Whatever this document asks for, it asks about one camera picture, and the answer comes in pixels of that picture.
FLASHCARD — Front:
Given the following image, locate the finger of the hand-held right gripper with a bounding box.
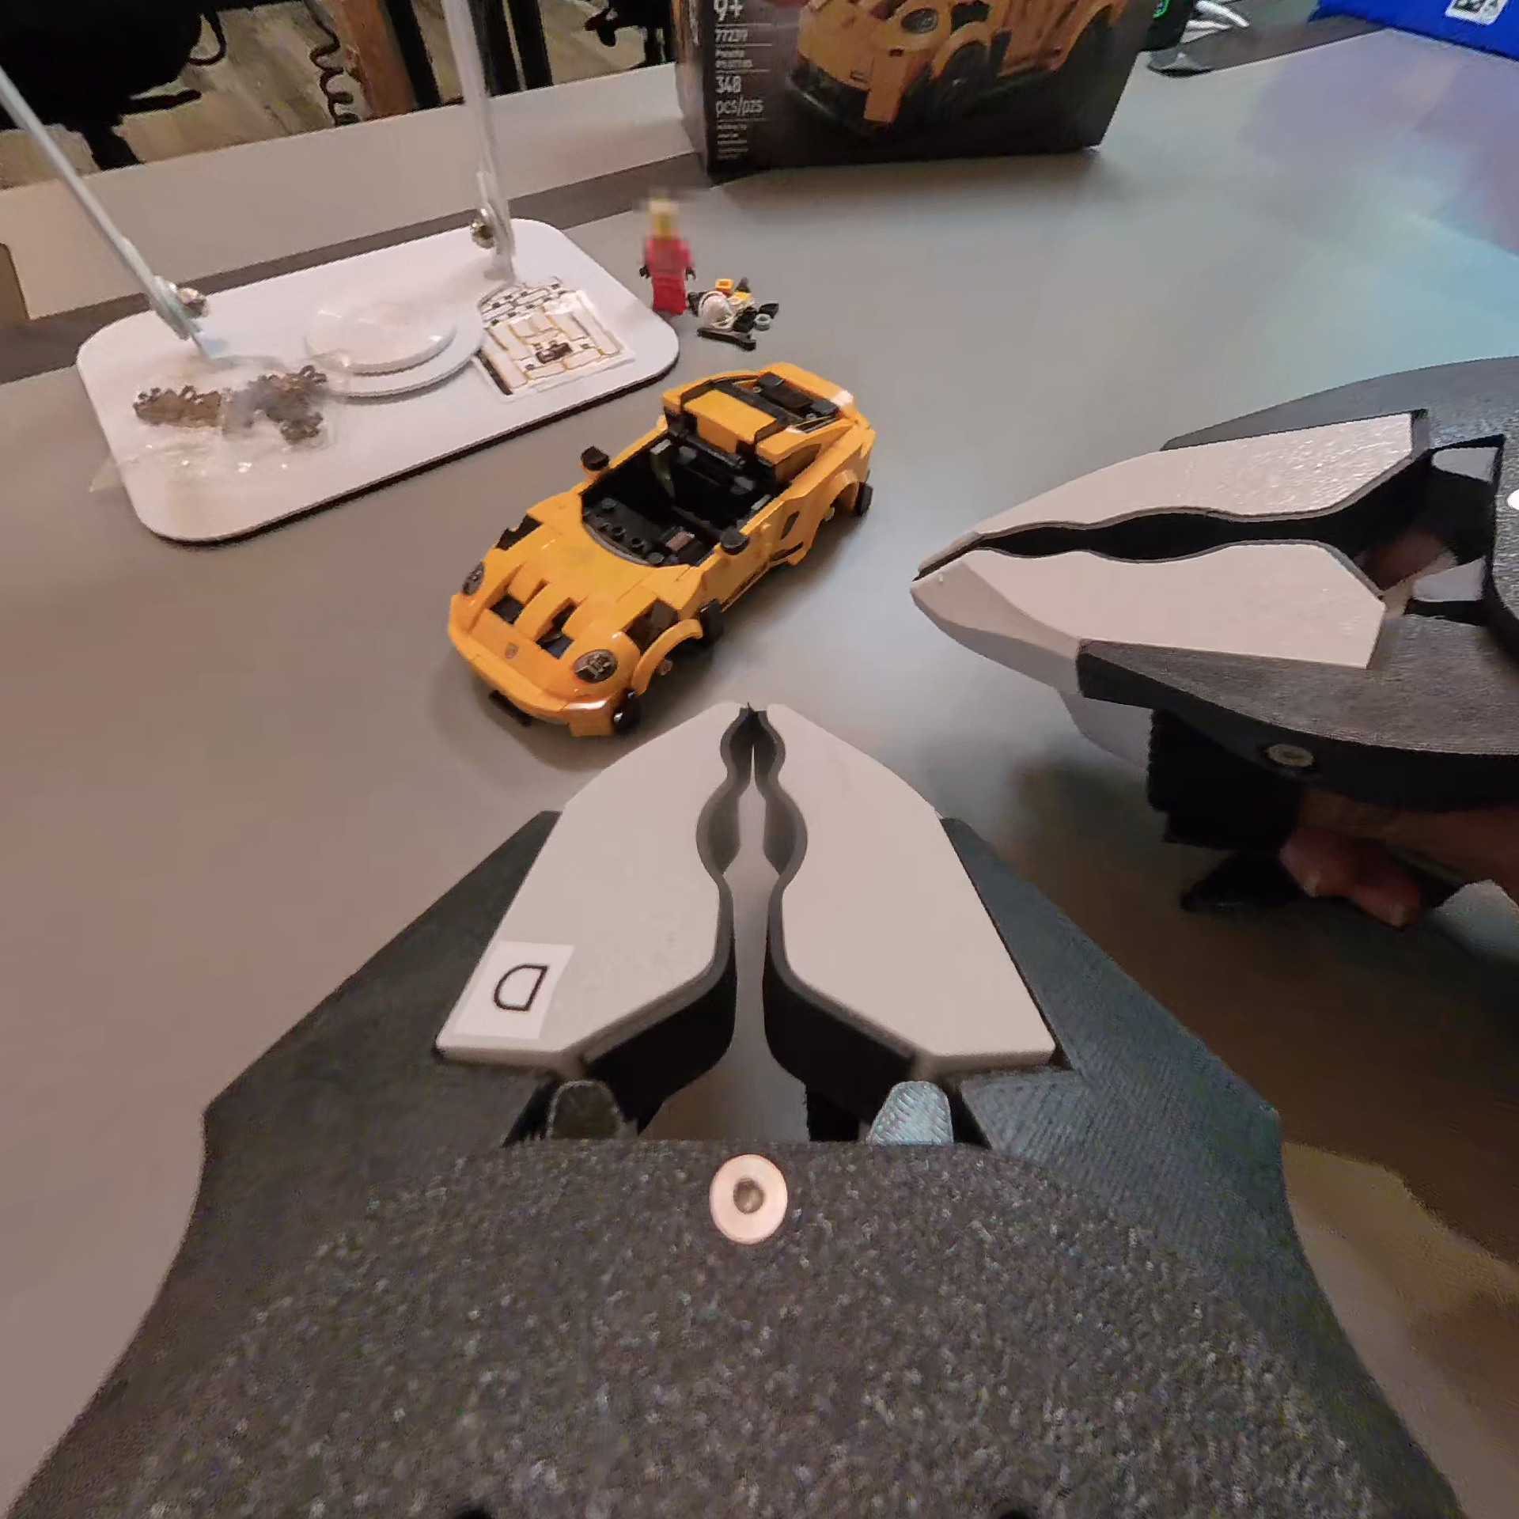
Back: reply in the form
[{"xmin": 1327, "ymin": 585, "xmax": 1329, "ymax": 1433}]
[
  {"xmin": 909, "ymin": 538, "xmax": 1392, "ymax": 704},
  {"xmin": 913, "ymin": 410, "xmax": 1430, "ymax": 572}
]

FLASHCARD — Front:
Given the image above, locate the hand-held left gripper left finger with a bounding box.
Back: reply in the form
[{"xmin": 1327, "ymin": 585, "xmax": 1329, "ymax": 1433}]
[{"xmin": 436, "ymin": 701, "xmax": 761, "ymax": 1129}]

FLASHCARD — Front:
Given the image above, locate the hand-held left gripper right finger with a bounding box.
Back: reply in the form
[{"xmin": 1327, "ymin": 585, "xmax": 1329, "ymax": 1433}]
[{"xmin": 759, "ymin": 704, "xmax": 1058, "ymax": 1124}]

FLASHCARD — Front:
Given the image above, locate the yellow lego car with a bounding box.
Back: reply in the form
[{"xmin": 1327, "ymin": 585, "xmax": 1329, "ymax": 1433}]
[{"xmin": 446, "ymin": 363, "xmax": 880, "ymax": 740}]

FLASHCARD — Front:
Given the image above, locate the black lego box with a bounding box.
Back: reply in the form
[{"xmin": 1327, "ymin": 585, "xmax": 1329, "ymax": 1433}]
[{"xmin": 673, "ymin": 0, "xmax": 1159, "ymax": 184}]

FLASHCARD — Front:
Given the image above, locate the pile of mixed lego pieces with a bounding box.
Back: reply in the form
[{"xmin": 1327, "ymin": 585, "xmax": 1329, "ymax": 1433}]
[{"xmin": 689, "ymin": 276, "xmax": 781, "ymax": 352}]

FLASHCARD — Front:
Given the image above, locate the person's right hand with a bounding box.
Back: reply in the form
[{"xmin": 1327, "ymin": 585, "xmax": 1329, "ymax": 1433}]
[{"xmin": 1282, "ymin": 789, "xmax": 1519, "ymax": 930}]

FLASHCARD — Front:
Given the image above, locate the white book stand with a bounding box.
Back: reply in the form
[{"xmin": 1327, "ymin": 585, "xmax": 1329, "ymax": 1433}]
[{"xmin": 0, "ymin": 0, "xmax": 680, "ymax": 545}]

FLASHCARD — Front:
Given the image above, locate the sticker sheet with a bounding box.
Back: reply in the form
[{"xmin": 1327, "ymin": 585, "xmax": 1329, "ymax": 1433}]
[{"xmin": 477, "ymin": 279, "xmax": 636, "ymax": 401}]

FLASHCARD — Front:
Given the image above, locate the clear bag of black parts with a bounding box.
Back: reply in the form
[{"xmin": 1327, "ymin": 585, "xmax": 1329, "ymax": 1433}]
[{"xmin": 88, "ymin": 363, "xmax": 345, "ymax": 495}]

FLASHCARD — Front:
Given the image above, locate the brown wooden desk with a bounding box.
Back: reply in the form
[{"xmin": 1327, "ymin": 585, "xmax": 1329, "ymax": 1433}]
[{"xmin": 325, "ymin": 0, "xmax": 446, "ymax": 122}]

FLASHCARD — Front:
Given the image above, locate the black office chair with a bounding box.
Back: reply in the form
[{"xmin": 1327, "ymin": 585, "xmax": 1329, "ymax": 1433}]
[{"xmin": 0, "ymin": 0, "xmax": 228, "ymax": 169}]

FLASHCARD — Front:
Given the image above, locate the black coiled cable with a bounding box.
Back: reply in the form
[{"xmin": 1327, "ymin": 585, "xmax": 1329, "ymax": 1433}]
[{"xmin": 296, "ymin": 0, "xmax": 363, "ymax": 131}]

